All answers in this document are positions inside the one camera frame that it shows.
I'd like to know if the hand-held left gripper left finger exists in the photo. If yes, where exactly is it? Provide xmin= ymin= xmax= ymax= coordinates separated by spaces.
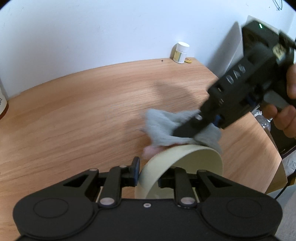
xmin=63 ymin=156 xmax=141 ymax=208

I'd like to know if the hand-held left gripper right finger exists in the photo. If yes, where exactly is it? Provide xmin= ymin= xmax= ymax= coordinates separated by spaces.
xmin=158 ymin=167 xmax=230 ymax=208

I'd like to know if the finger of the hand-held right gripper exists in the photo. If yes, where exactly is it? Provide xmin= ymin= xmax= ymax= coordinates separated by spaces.
xmin=173 ymin=115 xmax=215 ymax=139

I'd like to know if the pale green bowl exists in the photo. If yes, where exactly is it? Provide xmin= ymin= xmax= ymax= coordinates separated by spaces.
xmin=134 ymin=144 xmax=224 ymax=200

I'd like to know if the grey fluffy cloth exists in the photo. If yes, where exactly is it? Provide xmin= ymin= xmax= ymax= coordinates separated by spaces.
xmin=138 ymin=109 xmax=223 ymax=160

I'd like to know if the person's right hand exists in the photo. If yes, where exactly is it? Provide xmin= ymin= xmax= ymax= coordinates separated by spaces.
xmin=263 ymin=63 xmax=296 ymax=139

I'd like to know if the clear plastic bottle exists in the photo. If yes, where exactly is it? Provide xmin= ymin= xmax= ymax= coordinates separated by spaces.
xmin=254 ymin=109 xmax=272 ymax=131

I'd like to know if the white pill bottle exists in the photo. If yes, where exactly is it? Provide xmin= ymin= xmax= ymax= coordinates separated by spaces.
xmin=173 ymin=42 xmax=191 ymax=64

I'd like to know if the clear plastic bag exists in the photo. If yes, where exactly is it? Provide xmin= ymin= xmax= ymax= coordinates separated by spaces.
xmin=282 ymin=149 xmax=296 ymax=175

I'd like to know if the white tumbler with red lid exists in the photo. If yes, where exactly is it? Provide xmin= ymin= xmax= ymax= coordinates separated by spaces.
xmin=0 ymin=78 xmax=10 ymax=120

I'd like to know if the black cable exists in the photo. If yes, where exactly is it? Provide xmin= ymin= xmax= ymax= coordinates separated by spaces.
xmin=275 ymin=177 xmax=296 ymax=200

